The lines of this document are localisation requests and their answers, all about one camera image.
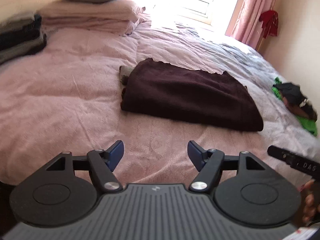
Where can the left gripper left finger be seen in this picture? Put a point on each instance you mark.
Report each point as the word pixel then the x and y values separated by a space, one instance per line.
pixel 100 164

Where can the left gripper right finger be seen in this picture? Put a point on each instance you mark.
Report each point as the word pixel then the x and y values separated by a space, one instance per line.
pixel 210 164

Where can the grey maroon TJC sweater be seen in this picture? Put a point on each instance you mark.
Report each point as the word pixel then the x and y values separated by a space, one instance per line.
pixel 166 91

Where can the person's right hand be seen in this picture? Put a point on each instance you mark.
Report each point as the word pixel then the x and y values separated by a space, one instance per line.
pixel 310 213

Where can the green knitted garment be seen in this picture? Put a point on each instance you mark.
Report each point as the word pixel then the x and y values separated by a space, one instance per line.
pixel 309 125

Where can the brown garment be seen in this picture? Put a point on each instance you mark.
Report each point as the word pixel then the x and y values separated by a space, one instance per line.
pixel 296 110

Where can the pink grey bed duvet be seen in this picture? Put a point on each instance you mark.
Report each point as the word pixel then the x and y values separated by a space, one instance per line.
pixel 68 96

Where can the black garment with tag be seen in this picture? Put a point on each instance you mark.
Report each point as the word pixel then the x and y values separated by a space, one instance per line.
pixel 291 95

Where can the pink pillow stack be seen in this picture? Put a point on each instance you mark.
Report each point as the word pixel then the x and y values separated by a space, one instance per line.
pixel 119 17

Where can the stack of folded clothes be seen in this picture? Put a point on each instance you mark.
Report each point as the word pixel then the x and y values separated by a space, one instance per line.
pixel 21 35

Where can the red hanging garment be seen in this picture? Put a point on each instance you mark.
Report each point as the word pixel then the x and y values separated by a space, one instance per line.
pixel 270 21

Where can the pink curtain right side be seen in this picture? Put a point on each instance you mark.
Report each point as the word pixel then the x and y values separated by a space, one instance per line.
pixel 244 25

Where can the window with white frame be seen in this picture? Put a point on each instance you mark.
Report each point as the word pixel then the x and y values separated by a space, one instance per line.
pixel 190 2

